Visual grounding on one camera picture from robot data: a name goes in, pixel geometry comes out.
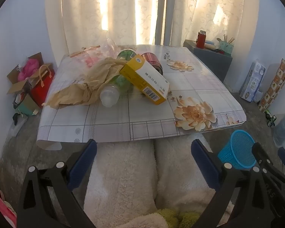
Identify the clear bag with red print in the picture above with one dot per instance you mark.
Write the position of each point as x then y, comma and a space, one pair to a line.
90, 59

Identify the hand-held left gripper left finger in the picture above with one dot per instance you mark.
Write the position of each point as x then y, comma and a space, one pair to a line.
84, 161

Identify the green chopstick holder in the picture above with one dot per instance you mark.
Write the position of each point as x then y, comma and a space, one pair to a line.
225, 48

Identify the cream patterned curtain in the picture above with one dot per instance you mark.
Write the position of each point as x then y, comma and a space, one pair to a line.
97, 11
204, 7

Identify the blue mesh basket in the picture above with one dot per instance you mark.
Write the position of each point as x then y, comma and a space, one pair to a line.
239, 147

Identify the clear plastic bottle green label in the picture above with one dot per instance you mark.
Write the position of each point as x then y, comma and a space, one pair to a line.
109, 96

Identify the grey cabinet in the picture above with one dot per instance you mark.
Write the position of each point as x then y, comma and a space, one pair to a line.
213, 61

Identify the pink plastic bag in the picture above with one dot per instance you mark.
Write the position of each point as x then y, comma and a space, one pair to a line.
28, 67

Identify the brown cardboard box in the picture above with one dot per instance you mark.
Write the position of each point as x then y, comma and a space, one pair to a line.
14, 85

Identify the red gift bag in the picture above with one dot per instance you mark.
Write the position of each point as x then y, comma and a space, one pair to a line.
41, 87

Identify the floral plastic tablecloth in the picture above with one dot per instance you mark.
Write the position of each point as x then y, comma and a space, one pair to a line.
137, 114

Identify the red metal can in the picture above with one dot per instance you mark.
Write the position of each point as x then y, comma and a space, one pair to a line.
152, 59

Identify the teal box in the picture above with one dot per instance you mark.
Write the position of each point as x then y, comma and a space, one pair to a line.
28, 104

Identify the tissue paper pack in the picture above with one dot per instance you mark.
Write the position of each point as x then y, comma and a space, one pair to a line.
251, 80

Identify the red thermos flask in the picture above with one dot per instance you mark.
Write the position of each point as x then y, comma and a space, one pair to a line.
200, 40

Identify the brown paper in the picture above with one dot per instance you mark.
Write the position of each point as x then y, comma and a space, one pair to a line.
71, 92

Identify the small black item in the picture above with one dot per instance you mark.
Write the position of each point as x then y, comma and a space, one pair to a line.
17, 117

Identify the green fleece cloth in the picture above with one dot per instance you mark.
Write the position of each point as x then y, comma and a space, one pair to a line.
173, 216

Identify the large clear water jug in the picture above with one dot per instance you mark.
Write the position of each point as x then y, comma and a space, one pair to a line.
283, 128

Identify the patterned gift box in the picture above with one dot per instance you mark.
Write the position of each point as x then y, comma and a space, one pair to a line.
275, 85

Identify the green glass bottle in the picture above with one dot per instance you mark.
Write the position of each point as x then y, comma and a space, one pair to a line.
267, 113

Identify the yellow cardboard carton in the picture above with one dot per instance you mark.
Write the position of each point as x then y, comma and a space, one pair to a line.
137, 72

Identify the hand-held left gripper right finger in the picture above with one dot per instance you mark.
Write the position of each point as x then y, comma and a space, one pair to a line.
204, 161

